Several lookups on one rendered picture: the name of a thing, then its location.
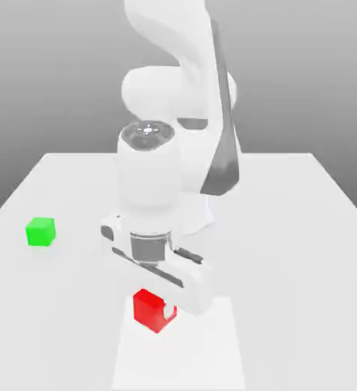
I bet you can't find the small green cube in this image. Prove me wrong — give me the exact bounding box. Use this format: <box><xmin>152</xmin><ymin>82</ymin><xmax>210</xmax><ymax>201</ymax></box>
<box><xmin>25</xmin><ymin>217</ymin><xmax>57</xmax><ymax>247</ymax></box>

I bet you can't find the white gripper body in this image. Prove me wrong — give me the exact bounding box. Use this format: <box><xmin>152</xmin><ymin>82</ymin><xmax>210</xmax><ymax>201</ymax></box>
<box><xmin>104</xmin><ymin>241</ymin><xmax>212</xmax><ymax>316</ymax></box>

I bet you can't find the small red cube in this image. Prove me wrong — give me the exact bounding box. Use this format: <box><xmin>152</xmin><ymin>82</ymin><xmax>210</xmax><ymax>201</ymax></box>
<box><xmin>132</xmin><ymin>288</ymin><xmax>179</xmax><ymax>334</ymax></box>

